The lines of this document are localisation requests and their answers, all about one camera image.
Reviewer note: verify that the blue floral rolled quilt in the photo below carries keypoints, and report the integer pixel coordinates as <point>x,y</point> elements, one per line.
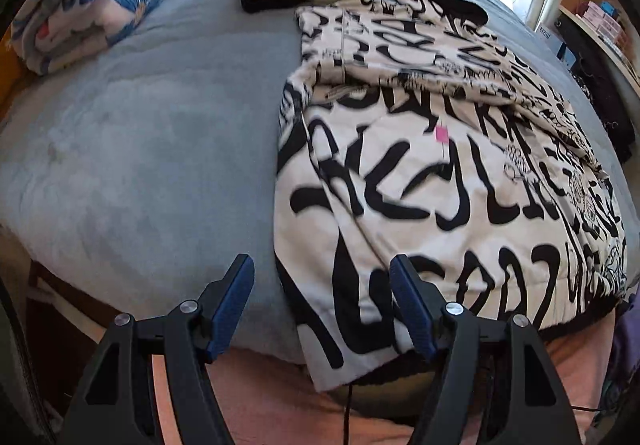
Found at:
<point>100,0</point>

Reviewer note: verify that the person's pink pants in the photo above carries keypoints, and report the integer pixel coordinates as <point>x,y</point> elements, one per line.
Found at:
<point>300,405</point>

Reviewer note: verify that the white black printed jacket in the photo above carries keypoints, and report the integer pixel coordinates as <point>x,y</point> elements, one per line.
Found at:
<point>425,175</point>

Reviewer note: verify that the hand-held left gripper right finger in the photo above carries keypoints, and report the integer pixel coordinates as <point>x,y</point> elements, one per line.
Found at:
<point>412,310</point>

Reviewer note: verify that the white printed box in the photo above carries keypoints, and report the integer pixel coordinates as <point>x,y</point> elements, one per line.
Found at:
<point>545,32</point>

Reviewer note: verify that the stack of pink boxes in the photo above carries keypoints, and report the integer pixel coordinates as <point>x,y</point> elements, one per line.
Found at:
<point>600,20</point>

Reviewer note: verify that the purple cloth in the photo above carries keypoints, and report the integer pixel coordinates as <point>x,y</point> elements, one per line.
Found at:
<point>625,340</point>

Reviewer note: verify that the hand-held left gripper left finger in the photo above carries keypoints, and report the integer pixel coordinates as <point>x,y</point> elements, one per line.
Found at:
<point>230,305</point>

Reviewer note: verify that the black bag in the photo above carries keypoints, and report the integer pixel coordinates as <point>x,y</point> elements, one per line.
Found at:
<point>600,90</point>

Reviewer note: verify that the wooden headboard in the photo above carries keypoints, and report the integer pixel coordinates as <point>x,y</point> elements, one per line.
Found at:
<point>7,75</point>

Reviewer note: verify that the small blue box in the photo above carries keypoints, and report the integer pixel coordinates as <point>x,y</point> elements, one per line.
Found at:
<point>609,7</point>

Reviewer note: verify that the black folded garment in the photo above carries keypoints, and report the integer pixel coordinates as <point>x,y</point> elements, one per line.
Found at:
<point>270,5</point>

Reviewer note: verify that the grey-blue bed blanket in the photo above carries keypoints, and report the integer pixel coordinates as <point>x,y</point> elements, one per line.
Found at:
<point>150,150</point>

